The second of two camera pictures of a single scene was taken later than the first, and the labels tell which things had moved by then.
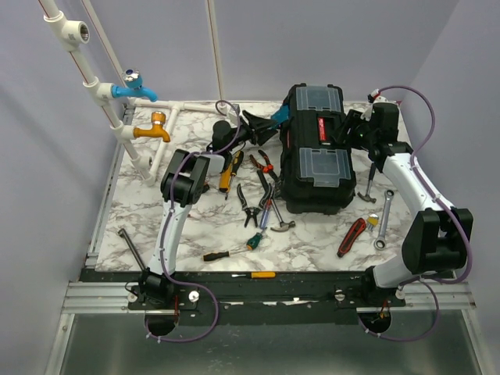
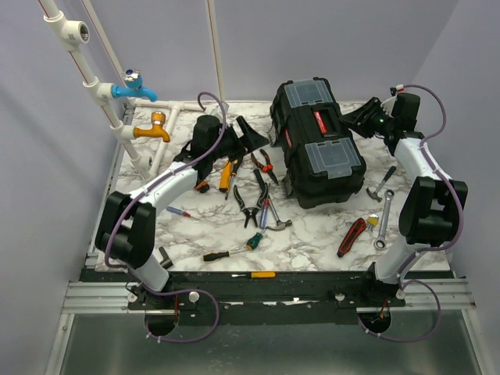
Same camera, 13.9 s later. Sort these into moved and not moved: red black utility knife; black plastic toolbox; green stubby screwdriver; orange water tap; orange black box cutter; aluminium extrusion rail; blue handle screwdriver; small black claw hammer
Moved: small black claw hammer; black plastic toolbox
Not moved: green stubby screwdriver; orange black box cutter; red black utility knife; orange water tap; aluminium extrusion rail; blue handle screwdriver
